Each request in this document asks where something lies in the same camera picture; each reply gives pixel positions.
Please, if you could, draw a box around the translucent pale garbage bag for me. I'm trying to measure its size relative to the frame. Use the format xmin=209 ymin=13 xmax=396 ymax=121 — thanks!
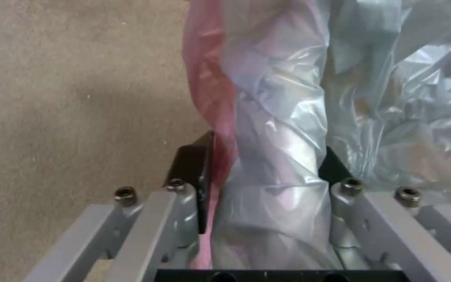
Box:
xmin=182 ymin=0 xmax=451 ymax=262

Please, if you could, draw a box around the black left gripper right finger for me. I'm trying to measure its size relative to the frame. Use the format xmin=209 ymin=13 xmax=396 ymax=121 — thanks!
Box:
xmin=317 ymin=146 xmax=451 ymax=282

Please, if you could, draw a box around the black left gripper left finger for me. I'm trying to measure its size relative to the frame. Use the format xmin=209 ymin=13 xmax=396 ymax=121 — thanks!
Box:
xmin=21 ymin=130 xmax=215 ymax=282

